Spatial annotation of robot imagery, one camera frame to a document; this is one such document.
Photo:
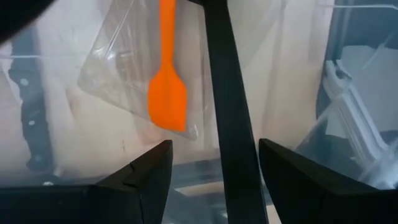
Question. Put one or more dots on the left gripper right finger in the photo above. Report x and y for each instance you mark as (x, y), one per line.
(311, 199)

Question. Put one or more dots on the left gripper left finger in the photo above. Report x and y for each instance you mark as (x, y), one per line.
(124, 202)

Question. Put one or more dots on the orange silicone spatula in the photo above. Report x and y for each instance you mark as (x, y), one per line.
(168, 93)

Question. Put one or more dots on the clear plastic container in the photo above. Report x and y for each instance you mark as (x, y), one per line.
(124, 46)

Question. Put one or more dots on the black aluminium table frame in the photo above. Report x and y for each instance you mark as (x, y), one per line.
(32, 109)

